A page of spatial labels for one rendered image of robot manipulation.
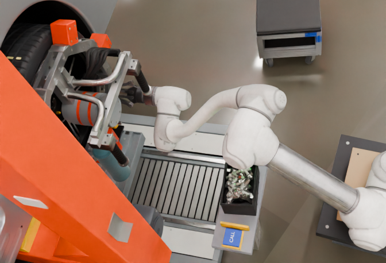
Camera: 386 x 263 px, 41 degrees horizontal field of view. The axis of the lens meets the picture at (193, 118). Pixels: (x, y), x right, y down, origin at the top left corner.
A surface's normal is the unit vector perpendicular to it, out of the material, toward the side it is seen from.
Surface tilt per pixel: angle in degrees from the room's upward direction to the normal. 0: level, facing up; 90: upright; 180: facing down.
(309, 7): 0
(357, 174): 4
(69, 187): 90
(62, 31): 55
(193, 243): 0
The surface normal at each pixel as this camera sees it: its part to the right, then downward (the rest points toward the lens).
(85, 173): 0.95, 0.11
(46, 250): -0.20, -0.49
